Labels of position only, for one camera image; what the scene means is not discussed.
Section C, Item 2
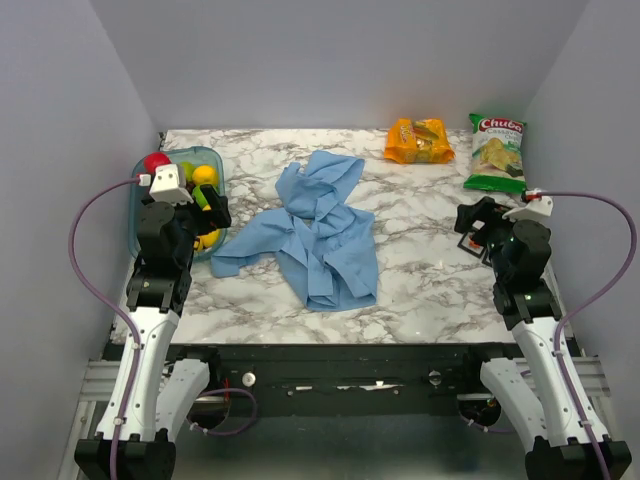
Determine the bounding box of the orange toy fruit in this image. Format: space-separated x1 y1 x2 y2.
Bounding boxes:
192 165 219 187

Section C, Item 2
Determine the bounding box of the yellow toy lemon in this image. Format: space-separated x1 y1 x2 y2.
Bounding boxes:
194 230 221 252

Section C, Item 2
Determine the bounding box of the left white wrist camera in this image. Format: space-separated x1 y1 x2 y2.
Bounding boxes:
149 163 194 206

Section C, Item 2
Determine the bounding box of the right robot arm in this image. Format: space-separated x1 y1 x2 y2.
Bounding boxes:
454 191 632 479

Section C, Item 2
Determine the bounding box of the green toy lime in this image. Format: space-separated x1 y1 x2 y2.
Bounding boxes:
179 161 196 183

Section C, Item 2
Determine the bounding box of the teal plastic fruit basin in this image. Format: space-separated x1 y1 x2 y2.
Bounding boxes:
128 146 227 262

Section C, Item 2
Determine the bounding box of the black brooch box yellow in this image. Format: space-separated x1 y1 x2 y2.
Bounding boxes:
482 247 494 267

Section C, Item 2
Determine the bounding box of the red toy apple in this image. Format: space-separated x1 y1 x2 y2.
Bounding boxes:
143 152 171 175

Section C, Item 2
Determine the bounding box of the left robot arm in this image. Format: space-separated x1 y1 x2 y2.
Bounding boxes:
74 177 230 479

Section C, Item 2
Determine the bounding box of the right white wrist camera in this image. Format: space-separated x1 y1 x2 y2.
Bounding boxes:
502 196 554 223

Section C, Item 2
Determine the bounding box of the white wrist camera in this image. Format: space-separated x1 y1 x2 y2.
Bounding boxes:
149 163 194 206
502 196 554 223

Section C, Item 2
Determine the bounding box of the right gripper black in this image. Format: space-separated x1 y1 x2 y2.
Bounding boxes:
455 195 524 281

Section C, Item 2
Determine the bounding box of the orange mango gummy bag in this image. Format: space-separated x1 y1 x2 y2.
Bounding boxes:
384 118 455 164

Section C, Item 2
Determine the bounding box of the black brooch box red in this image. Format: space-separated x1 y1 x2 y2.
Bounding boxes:
458 230 483 252

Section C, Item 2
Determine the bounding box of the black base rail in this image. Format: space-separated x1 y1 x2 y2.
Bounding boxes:
167 343 521 418

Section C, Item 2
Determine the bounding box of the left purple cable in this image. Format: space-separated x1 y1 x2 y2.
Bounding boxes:
68 174 154 480

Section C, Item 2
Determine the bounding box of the light blue button shirt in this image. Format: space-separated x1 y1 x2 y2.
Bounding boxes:
211 151 379 311

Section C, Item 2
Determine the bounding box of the green toy pepper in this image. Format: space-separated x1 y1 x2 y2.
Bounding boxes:
191 185 211 211

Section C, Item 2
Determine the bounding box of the green cassava chips bag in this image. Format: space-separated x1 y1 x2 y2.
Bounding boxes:
463 113 526 194

